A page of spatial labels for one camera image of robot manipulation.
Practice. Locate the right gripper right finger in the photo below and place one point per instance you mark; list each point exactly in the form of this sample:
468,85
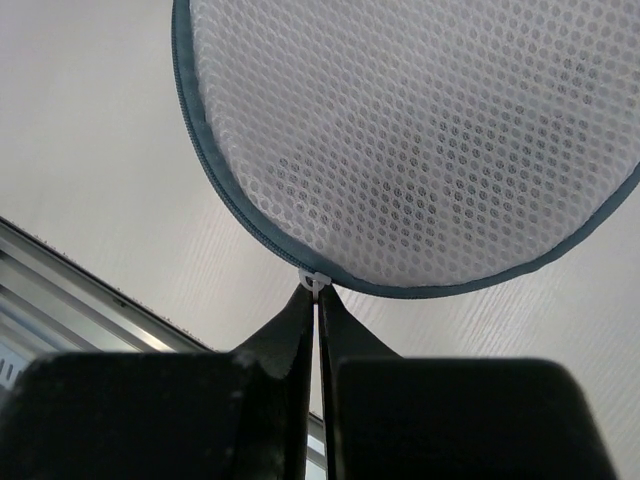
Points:
391,417

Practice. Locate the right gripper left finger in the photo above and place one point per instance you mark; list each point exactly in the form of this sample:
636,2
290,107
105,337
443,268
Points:
240,414

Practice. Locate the aluminium mounting rail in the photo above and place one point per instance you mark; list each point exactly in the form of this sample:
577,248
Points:
50,306

